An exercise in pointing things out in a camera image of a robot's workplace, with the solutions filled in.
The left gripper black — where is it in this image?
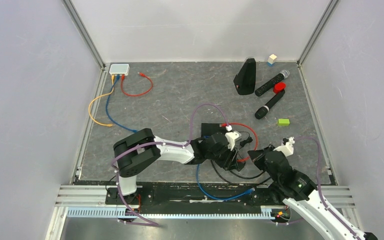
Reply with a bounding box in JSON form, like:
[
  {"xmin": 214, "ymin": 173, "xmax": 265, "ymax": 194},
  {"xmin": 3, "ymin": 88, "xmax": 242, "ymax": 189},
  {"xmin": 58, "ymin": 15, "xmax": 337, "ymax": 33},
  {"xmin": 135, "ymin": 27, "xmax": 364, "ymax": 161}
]
[{"xmin": 206, "ymin": 143, "xmax": 239, "ymax": 172}]

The black network switch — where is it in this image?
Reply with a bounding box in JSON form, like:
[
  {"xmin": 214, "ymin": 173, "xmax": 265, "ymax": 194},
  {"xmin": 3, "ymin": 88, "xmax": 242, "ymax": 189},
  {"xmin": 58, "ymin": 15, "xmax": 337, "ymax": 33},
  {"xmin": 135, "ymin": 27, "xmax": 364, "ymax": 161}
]
[{"xmin": 201, "ymin": 123, "xmax": 227, "ymax": 138}]

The red ethernet cable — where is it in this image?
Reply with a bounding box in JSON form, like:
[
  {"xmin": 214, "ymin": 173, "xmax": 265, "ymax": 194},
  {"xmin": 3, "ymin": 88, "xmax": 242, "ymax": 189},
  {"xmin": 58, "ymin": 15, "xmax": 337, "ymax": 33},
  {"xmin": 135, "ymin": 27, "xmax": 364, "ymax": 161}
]
[
  {"xmin": 120, "ymin": 71, "xmax": 154, "ymax": 98},
  {"xmin": 220, "ymin": 122, "xmax": 260, "ymax": 163}
]

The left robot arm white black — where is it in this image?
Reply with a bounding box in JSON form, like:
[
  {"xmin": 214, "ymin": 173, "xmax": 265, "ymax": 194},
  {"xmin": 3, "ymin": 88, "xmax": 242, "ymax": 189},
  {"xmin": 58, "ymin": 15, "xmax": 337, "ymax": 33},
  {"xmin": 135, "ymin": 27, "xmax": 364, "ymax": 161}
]
[{"xmin": 111, "ymin": 127, "xmax": 242, "ymax": 204}]

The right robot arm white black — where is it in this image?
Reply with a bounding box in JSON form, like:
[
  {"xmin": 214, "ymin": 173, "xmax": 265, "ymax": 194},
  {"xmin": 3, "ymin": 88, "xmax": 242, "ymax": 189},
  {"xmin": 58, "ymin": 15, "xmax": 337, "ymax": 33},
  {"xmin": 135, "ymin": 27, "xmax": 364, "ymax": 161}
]
[{"xmin": 248, "ymin": 144, "xmax": 377, "ymax": 240}]

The green block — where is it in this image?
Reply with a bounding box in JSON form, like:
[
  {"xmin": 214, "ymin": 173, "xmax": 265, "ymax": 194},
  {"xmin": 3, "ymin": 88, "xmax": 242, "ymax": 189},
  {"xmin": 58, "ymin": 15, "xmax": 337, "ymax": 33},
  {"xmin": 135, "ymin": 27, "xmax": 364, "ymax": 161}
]
[{"xmin": 277, "ymin": 118, "xmax": 291, "ymax": 127}]

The black microphone lower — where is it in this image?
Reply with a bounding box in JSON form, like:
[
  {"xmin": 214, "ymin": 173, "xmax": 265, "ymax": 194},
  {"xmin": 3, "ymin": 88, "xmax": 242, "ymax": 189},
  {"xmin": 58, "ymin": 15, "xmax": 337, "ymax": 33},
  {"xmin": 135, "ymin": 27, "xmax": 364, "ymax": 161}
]
[{"xmin": 254, "ymin": 90, "xmax": 286, "ymax": 120}]

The black wedge shaped stand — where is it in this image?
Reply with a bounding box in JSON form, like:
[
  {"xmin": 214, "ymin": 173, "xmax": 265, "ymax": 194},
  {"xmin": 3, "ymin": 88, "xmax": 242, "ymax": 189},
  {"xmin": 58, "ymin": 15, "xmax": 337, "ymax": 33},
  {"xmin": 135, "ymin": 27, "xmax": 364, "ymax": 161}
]
[{"xmin": 233, "ymin": 57, "xmax": 257, "ymax": 96}]

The red round cap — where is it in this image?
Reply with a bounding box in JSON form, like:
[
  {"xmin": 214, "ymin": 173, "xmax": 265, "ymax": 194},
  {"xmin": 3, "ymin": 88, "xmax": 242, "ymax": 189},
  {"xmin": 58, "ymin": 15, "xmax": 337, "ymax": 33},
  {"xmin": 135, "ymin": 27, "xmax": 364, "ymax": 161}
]
[{"xmin": 273, "ymin": 82, "xmax": 286, "ymax": 94}]

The black microphone silver head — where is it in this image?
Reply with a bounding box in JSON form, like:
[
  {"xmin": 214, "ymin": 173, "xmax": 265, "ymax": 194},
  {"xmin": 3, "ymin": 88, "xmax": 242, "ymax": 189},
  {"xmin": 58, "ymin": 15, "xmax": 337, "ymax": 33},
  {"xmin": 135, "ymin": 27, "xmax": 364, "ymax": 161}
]
[{"xmin": 254, "ymin": 69, "xmax": 290, "ymax": 97}]

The white blue block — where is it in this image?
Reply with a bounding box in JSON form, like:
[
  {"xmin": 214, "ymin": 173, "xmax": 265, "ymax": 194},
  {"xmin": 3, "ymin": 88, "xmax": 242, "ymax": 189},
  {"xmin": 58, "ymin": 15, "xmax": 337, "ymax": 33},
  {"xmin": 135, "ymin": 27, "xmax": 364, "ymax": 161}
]
[{"xmin": 267, "ymin": 54, "xmax": 277, "ymax": 66}]

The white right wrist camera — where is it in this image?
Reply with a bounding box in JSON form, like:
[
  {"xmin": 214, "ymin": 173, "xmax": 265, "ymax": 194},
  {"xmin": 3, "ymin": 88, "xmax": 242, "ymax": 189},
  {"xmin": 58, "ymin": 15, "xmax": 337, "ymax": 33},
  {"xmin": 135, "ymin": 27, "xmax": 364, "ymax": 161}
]
[{"xmin": 274, "ymin": 137, "xmax": 295, "ymax": 157}]

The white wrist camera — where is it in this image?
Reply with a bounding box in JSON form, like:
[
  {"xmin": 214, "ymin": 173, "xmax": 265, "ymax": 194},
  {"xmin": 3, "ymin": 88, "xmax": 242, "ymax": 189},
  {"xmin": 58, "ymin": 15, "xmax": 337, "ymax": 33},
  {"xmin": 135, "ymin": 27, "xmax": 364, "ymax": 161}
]
[
  {"xmin": 274, "ymin": 137, "xmax": 295, "ymax": 157},
  {"xmin": 224, "ymin": 125, "xmax": 242, "ymax": 151}
]

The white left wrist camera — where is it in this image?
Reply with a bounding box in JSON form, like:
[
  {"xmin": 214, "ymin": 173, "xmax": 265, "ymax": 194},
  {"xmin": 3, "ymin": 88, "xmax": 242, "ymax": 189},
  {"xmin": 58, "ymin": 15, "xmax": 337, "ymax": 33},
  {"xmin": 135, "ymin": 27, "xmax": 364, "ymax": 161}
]
[{"xmin": 224, "ymin": 125, "xmax": 242, "ymax": 151}]

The black ethernet cable inner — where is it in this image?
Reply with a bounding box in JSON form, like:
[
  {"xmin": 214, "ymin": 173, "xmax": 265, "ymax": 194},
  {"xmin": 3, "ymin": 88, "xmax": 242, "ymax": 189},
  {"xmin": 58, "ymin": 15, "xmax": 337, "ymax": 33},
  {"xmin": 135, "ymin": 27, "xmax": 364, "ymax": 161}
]
[{"xmin": 228, "ymin": 168, "xmax": 266, "ymax": 181}]

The black ethernet cable outer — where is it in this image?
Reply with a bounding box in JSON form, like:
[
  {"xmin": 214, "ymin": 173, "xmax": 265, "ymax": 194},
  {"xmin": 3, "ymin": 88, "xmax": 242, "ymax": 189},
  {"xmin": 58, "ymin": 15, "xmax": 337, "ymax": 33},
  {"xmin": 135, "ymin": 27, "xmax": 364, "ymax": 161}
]
[{"xmin": 210, "ymin": 160, "xmax": 274, "ymax": 187}]

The thin black adapter cord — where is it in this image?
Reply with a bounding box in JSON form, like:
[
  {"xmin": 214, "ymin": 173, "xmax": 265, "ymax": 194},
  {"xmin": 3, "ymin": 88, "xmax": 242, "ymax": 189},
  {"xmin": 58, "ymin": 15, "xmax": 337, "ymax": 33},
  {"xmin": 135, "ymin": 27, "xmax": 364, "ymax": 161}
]
[{"xmin": 236, "ymin": 131, "xmax": 255, "ymax": 157}]

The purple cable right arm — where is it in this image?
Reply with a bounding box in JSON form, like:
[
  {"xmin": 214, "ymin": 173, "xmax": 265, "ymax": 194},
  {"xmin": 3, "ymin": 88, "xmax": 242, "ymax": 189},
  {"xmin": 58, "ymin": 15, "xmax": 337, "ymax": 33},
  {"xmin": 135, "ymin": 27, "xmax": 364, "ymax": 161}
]
[{"xmin": 271, "ymin": 135, "xmax": 362, "ymax": 240}]

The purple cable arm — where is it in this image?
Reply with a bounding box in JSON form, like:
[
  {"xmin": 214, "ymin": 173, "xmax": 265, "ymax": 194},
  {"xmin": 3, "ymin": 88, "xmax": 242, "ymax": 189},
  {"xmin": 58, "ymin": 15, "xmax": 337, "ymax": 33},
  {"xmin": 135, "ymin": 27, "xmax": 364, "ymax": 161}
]
[
  {"xmin": 110, "ymin": 102, "xmax": 232, "ymax": 228},
  {"xmin": 271, "ymin": 135, "xmax": 362, "ymax": 240}
]

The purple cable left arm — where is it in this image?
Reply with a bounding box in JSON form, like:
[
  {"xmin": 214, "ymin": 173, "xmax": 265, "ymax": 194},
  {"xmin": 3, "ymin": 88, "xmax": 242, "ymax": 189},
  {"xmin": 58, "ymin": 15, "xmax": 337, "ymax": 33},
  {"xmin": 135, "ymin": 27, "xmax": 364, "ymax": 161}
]
[{"xmin": 110, "ymin": 102, "xmax": 232, "ymax": 228}]

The yellow ethernet cable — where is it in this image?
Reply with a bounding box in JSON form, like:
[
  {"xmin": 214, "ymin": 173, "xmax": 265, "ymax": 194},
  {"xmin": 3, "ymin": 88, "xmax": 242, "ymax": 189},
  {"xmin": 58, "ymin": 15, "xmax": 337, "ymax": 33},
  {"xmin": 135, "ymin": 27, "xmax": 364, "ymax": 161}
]
[{"xmin": 88, "ymin": 74, "xmax": 116, "ymax": 128}]

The red ethernet cable at white switch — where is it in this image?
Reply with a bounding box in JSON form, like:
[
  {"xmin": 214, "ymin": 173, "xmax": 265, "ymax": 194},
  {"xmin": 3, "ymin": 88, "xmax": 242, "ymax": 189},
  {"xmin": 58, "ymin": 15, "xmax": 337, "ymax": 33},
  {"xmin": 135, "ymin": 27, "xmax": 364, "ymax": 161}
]
[{"xmin": 120, "ymin": 71, "xmax": 154, "ymax": 98}]

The blue ethernet cable at white switch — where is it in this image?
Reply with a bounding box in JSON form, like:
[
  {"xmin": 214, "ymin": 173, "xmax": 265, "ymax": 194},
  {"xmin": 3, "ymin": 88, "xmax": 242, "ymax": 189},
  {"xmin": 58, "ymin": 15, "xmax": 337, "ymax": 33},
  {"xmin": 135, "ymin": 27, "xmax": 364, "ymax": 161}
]
[{"xmin": 104, "ymin": 74, "xmax": 138, "ymax": 133}]

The white network switch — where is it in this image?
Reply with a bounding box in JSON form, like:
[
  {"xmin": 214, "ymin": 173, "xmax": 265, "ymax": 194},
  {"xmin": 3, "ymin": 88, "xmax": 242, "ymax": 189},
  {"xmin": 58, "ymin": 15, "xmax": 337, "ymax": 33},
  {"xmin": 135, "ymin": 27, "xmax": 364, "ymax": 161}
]
[{"xmin": 108, "ymin": 63, "xmax": 130, "ymax": 76}]

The aluminium frame rail front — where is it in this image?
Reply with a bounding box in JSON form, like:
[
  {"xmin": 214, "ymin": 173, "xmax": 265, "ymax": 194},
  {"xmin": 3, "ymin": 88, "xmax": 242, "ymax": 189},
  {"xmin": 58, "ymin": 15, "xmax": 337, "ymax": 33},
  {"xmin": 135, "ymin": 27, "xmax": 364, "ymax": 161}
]
[{"xmin": 54, "ymin": 185, "xmax": 357, "ymax": 220}]

